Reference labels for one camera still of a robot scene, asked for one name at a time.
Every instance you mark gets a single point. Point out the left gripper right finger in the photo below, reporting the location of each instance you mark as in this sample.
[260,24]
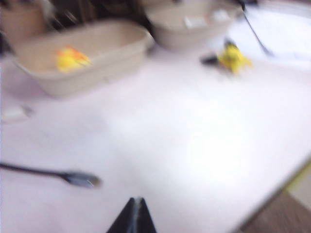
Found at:
[144,221]

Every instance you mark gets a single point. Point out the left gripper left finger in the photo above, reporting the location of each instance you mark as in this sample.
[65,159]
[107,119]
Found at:
[125,221]

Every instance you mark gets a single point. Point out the yellow duck doll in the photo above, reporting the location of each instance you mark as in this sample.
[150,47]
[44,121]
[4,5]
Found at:
[69,60]

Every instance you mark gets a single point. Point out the yellow Pikachu doll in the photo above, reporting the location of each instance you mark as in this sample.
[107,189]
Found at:
[233,58]

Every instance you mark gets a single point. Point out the beige paper pulp box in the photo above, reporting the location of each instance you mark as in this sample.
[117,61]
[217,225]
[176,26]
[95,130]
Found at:
[73,80]
[184,38]

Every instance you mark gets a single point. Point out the yellow bin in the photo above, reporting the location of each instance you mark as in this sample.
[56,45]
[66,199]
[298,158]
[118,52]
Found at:
[302,177]

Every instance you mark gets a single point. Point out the beige paper cup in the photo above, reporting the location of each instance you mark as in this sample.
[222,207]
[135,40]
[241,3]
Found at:
[22,24]

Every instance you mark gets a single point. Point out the white paper sheets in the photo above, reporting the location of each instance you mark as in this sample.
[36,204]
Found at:
[291,31]

